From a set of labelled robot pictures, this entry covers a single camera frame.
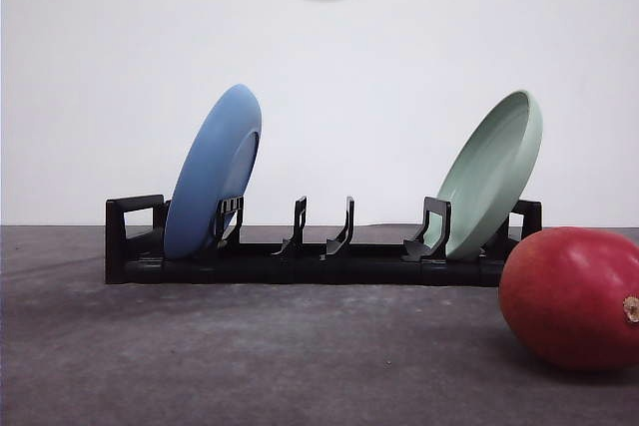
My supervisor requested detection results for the black plate rack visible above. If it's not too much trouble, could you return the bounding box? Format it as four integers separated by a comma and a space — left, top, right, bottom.
105, 195, 541, 285

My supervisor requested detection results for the blue plate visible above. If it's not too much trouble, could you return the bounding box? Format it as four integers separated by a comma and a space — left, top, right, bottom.
164, 85, 263, 258

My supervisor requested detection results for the red pomegranate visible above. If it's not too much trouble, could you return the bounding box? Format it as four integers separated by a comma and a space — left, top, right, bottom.
499, 226, 639, 371

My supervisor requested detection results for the green plate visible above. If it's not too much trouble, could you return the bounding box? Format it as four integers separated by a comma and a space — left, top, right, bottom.
425, 91, 543, 259

